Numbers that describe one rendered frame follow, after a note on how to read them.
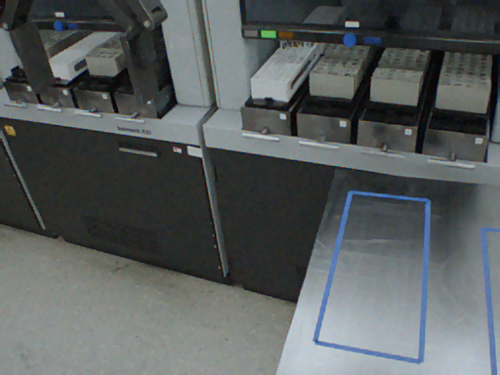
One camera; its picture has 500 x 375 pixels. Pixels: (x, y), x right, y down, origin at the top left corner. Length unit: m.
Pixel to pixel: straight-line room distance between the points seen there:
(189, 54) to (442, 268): 0.89
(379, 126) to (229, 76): 0.43
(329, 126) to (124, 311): 1.08
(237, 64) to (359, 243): 0.68
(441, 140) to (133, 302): 1.26
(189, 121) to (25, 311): 1.06
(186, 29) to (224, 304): 0.98
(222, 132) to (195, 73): 0.19
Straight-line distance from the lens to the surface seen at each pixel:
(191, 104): 1.47
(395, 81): 1.22
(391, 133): 1.19
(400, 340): 0.72
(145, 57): 0.47
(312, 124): 1.23
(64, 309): 2.01
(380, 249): 0.83
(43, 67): 0.58
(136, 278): 2.01
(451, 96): 1.22
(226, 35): 1.32
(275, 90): 1.26
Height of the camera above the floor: 1.40
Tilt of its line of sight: 37 degrees down
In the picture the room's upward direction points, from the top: 7 degrees counter-clockwise
